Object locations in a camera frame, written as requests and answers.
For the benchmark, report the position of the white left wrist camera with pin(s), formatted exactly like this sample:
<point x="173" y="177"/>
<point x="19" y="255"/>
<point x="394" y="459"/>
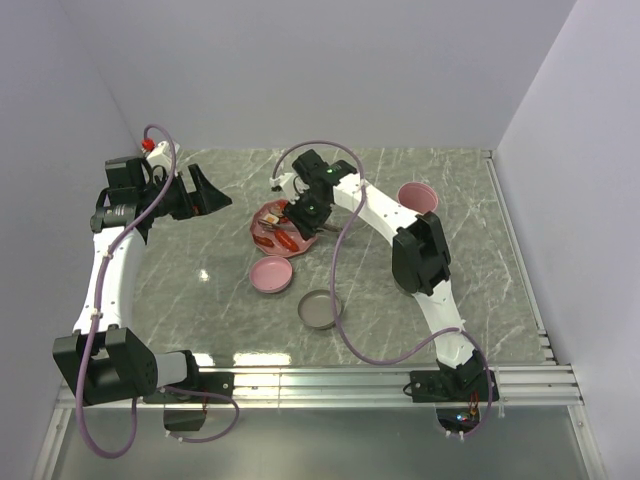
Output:
<point x="160" y="156"/>

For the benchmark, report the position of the small red sausage toy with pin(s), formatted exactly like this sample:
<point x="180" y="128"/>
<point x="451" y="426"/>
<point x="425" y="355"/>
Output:
<point x="263" y="241"/>

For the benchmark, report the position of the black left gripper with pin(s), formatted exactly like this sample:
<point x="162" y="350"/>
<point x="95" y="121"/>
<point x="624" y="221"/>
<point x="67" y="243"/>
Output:
<point x="204" y="200"/>

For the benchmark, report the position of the pink scalloped plate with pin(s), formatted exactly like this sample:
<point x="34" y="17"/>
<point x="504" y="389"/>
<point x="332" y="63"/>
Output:
<point x="277" y="250"/>

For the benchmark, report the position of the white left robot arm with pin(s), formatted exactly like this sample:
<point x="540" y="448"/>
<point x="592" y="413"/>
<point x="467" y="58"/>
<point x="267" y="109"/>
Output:
<point x="102" y="360"/>

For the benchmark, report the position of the aluminium front rail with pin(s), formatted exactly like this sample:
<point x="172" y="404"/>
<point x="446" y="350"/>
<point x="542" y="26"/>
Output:
<point x="384" y="387"/>

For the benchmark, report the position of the pink round lid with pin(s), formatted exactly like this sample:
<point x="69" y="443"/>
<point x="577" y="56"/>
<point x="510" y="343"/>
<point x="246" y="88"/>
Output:
<point x="271" y="274"/>

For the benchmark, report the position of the pink tall canister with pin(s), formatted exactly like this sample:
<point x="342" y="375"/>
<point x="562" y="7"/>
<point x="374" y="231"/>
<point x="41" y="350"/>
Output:
<point x="418" y="197"/>

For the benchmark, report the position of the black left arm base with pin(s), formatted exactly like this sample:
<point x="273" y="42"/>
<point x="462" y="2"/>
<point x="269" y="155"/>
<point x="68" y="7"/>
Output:
<point x="205" y="388"/>

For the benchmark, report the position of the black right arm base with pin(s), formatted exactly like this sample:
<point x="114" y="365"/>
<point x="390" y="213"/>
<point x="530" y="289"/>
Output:
<point x="436" y="386"/>

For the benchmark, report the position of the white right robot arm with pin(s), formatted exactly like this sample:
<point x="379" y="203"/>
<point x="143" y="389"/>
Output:
<point x="420" y="258"/>

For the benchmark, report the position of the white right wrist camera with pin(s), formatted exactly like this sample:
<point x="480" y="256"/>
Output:
<point x="283" y="183"/>

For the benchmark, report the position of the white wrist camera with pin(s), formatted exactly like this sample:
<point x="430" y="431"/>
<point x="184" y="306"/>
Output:
<point x="283" y="183"/>
<point x="160" y="156"/>

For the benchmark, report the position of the red chicken drumstick toy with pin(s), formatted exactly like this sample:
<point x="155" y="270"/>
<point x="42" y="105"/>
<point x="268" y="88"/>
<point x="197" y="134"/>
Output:
<point x="278" y="211"/>

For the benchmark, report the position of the sushi roll toy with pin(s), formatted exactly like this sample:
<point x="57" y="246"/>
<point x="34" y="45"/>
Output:
<point x="271" y="219"/>

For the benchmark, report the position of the steel serving tongs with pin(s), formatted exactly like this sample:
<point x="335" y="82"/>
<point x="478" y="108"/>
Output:
<point x="290" y="226"/>

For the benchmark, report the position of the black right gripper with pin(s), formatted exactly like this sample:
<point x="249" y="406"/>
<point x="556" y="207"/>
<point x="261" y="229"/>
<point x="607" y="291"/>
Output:
<point x="306" y="226"/>

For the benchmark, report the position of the grey round lid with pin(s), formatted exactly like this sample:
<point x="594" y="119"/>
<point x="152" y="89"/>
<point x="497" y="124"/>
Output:
<point x="315" y="311"/>

